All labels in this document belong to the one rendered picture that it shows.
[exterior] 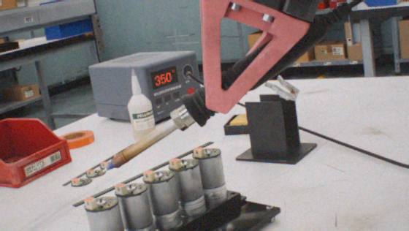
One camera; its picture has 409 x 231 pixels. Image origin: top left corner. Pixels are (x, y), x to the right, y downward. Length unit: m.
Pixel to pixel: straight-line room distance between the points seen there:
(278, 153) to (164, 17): 5.49
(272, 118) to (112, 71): 0.36
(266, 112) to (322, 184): 0.11
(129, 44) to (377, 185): 5.99
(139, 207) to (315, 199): 0.17
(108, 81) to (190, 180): 0.48
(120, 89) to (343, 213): 0.50
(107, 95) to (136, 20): 5.42
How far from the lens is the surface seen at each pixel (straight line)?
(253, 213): 0.46
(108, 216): 0.39
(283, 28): 0.33
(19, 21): 3.23
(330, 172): 0.56
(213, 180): 0.46
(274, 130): 0.60
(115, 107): 0.90
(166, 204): 0.42
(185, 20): 5.91
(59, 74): 6.25
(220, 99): 0.35
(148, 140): 0.37
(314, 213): 0.47
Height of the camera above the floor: 0.95
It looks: 13 degrees down
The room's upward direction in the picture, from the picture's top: 9 degrees counter-clockwise
